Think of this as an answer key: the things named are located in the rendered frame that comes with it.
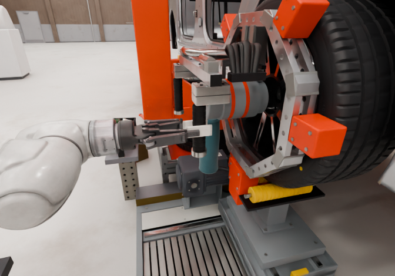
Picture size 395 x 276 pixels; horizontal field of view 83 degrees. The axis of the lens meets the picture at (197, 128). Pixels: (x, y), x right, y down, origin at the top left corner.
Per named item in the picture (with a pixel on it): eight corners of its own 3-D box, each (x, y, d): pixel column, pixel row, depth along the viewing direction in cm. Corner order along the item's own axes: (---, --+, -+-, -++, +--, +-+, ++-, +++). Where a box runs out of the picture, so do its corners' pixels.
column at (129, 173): (140, 198, 154) (132, 144, 136) (124, 200, 151) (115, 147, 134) (139, 188, 163) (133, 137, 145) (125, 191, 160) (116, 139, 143)
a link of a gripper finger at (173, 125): (143, 140, 58) (142, 137, 59) (183, 131, 62) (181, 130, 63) (142, 125, 56) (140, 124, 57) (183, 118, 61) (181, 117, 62)
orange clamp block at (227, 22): (247, 30, 86) (242, 13, 89) (228, 30, 84) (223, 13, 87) (241, 43, 93) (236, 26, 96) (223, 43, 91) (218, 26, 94)
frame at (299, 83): (293, 208, 67) (340, 3, 45) (273, 212, 66) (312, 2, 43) (227, 133, 115) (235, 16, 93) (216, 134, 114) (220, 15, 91)
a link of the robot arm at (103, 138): (94, 164, 52) (121, 161, 53) (86, 129, 48) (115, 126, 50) (100, 146, 60) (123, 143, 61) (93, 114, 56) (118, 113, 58)
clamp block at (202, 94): (230, 104, 57) (231, 83, 54) (195, 106, 55) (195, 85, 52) (223, 98, 61) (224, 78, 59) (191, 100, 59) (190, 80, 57)
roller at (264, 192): (317, 194, 87) (320, 182, 84) (247, 208, 80) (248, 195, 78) (307, 185, 92) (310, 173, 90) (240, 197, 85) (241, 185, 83)
